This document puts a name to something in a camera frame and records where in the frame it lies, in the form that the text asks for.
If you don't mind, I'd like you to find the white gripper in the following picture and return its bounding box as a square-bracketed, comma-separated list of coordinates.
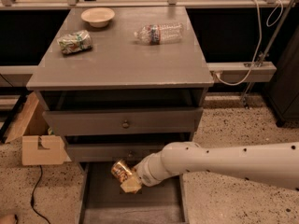
[121, 152, 170, 193]

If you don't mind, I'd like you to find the orange soda can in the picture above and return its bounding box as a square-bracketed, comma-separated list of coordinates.
[111, 160, 133, 183]

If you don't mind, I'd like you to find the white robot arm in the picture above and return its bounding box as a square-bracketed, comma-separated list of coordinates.
[121, 142, 299, 192]

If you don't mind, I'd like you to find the grey open bottom drawer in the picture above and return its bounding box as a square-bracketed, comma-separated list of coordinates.
[76, 162, 189, 224]

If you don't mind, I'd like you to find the grey middle drawer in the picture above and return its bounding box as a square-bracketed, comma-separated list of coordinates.
[65, 142, 167, 162]

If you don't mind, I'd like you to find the grey top drawer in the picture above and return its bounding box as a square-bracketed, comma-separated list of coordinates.
[43, 108, 203, 136]

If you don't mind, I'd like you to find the grey drawer cabinet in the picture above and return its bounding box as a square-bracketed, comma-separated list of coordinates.
[25, 6, 215, 224]

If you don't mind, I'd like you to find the cardboard box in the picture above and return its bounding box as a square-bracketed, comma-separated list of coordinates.
[5, 92, 70, 166]

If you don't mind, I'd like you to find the clear plastic water bottle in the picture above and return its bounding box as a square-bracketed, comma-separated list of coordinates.
[135, 22, 184, 45]

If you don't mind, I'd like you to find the crumpled green chip bag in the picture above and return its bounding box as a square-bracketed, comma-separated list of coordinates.
[57, 30, 93, 55]

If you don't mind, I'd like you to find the white paper bowl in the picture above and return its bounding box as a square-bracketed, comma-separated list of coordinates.
[81, 7, 115, 28]

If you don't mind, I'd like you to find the dark cabinet at right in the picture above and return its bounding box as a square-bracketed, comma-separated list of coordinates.
[265, 28, 299, 127]

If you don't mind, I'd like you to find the black floor cable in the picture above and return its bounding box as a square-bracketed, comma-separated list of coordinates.
[29, 165, 51, 224]

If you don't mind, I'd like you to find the white hanging cable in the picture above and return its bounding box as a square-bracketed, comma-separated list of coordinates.
[213, 0, 284, 87]

